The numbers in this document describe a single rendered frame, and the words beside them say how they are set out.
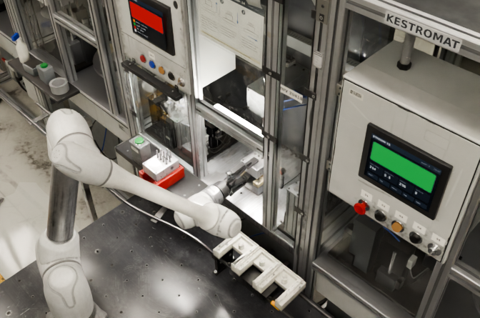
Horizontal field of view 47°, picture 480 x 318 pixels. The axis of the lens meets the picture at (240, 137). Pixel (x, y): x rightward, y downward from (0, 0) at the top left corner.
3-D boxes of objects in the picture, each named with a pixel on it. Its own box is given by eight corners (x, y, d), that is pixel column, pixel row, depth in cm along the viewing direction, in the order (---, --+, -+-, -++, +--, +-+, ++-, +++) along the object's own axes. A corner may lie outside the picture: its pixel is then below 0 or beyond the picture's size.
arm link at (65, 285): (57, 334, 208) (43, 302, 194) (48, 296, 221) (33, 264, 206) (99, 317, 214) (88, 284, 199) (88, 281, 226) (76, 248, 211)
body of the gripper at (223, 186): (223, 204, 225) (239, 192, 230) (223, 190, 220) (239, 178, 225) (211, 195, 229) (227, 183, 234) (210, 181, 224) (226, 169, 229)
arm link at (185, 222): (202, 207, 228) (223, 217, 218) (173, 229, 219) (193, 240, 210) (195, 186, 222) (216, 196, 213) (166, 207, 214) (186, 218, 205)
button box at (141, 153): (131, 159, 255) (128, 140, 247) (145, 151, 259) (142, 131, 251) (142, 167, 251) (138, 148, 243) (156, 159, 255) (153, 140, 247)
